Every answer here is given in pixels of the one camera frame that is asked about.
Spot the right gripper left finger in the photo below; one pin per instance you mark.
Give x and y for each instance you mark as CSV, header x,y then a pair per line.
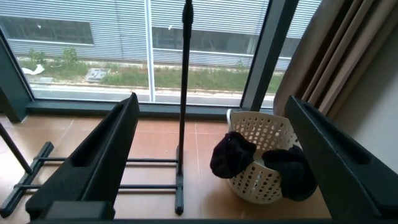
x,y
93,186

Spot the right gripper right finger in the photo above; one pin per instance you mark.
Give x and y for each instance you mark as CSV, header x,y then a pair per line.
x,y
351,193

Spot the black shorts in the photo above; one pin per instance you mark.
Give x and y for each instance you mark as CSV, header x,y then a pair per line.
x,y
292,174

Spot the white laundry basket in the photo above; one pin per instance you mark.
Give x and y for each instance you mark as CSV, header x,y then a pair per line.
x,y
248,113

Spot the black clothes rack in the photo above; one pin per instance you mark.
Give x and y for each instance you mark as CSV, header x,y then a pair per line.
x,y
185,77

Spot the black garment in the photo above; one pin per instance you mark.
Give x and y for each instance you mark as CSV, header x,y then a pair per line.
x,y
231,155

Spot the beige curtain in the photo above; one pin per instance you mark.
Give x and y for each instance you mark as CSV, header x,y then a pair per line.
x,y
329,46

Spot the window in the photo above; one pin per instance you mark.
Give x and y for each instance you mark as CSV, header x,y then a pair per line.
x,y
267,56

